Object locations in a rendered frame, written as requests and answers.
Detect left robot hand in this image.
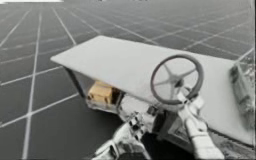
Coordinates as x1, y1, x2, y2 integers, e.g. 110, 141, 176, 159
114, 111, 149, 148

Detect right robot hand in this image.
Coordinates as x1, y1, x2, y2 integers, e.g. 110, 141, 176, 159
175, 87, 205, 122

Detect dark steering wheel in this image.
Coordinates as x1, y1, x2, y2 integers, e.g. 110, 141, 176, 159
149, 54, 205, 106

